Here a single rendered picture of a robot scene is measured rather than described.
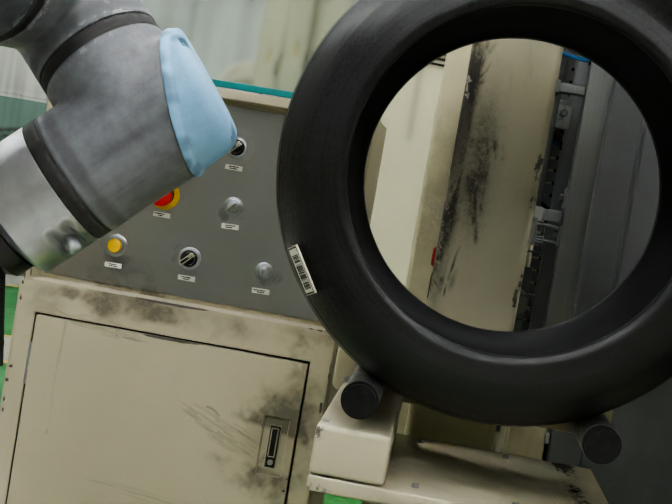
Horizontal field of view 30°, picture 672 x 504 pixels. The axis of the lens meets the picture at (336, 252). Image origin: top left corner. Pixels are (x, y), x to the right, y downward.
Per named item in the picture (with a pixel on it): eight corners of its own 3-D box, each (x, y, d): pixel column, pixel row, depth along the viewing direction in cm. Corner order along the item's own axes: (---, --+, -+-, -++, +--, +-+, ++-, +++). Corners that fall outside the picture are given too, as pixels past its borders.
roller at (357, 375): (359, 375, 180) (364, 344, 179) (390, 381, 179) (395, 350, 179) (336, 416, 145) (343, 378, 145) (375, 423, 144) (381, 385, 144)
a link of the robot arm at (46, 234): (64, 164, 90) (120, 265, 86) (7, 201, 90) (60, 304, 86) (4, 105, 82) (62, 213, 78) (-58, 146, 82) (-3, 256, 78)
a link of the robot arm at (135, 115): (192, 44, 90) (265, 155, 88) (47, 140, 90) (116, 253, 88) (158, -6, 81) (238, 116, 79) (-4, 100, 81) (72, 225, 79)
